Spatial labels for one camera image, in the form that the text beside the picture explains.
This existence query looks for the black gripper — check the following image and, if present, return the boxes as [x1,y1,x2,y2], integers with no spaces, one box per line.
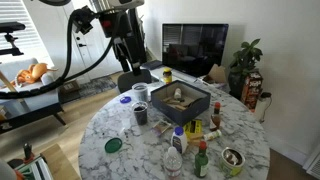
[99,9,145,75]

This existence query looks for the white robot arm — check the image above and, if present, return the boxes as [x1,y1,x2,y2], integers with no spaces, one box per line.
[62,0,144,79]

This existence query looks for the clear cup with dark contents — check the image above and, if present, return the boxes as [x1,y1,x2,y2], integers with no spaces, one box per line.
[132,101,148,125]

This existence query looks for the dark office chair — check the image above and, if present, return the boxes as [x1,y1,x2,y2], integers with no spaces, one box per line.
[117,69,152,93]

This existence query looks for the yellow lid vitamin jar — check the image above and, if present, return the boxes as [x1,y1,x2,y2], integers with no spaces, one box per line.
[163,68,172,84]

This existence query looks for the white plastic tub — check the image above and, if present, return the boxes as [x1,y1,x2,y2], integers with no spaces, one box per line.
[132,82,148,102]

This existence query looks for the blue round lid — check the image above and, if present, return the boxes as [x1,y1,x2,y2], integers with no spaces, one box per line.
[120,96,132,104]

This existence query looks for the black flat screen television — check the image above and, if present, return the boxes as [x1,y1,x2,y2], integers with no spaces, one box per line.
[162,23,229,77]

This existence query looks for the small white bottle in box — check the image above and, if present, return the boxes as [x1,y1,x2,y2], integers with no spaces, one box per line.
[174,88,182,99]

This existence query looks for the orange plush toy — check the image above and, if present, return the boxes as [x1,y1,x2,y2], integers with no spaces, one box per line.
[10,63,54,86]

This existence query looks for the dark blue cardboard box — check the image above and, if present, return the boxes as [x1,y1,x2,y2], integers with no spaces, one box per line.
[151,80,211,126]

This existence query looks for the brown cardboard box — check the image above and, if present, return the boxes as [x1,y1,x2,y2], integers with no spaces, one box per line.
[203,64,227,84]

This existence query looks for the small snack packet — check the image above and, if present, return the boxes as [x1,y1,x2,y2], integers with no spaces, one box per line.
[152,120,171,136]

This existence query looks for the white tv stand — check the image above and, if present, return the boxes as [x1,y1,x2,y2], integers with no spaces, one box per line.
[150,66,230,92]

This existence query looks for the green round lid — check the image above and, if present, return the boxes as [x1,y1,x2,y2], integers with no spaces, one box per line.
[104,137,122,153]

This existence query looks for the yellow packet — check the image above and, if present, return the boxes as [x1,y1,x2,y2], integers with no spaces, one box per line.
[183,119,202,137]

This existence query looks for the white bottle blue cap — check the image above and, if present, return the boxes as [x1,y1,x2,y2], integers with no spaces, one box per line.
[171,127,188,154]

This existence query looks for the potted green plant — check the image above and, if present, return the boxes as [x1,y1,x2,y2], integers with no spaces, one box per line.
[228,39,263,100]

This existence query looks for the red cap sauce bottle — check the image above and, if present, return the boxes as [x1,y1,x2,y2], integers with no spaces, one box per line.
[210,102,221,131]

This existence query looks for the grey sofa bench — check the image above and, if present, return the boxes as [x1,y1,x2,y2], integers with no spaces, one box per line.
[0,57,68,134]

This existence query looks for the small white lying bottle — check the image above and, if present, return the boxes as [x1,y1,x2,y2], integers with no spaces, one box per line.
[203,130,222,141]

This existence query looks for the clear water bottle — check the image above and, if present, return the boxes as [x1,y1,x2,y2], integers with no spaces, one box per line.
[163,146,182,180]

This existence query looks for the red jenga box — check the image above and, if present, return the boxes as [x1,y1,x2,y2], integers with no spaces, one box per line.
[241,72,263,112]

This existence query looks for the green glass bottle red cap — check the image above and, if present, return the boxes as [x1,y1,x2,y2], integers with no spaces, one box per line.
[194,141,208,178]

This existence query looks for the open green tin can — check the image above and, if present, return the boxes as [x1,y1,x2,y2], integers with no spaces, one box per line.
[220,147,246,177]

